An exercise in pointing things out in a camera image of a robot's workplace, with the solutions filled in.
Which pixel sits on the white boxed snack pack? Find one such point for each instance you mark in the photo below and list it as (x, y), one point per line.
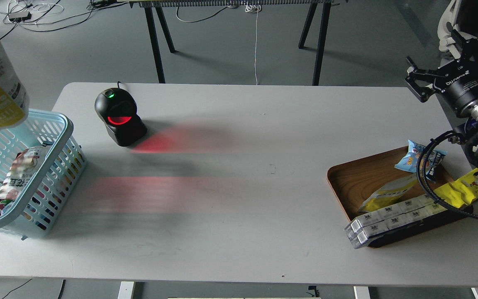
(397, 222)

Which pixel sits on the yellow white snack pouch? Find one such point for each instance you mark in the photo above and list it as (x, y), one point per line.
(388, 194)

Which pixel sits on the brown wooden tray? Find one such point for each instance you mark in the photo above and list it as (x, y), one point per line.
(353, 182)

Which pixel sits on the blue snack bag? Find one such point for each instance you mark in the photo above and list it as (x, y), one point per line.
(409, 162)

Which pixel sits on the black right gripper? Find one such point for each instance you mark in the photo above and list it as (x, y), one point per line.
(456, 81)

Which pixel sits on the light blue plastic basket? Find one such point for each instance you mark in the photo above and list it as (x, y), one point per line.
(35, 210)

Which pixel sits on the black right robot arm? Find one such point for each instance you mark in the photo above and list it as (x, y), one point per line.
(468, 137)

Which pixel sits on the red white snack bag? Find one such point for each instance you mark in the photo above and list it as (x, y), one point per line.
(23, 168)

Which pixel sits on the black barcode scanner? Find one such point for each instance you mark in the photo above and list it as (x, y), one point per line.
(119, 112)

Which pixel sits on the yellow cartoon snack bar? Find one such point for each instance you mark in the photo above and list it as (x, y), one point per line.
(461, 192)

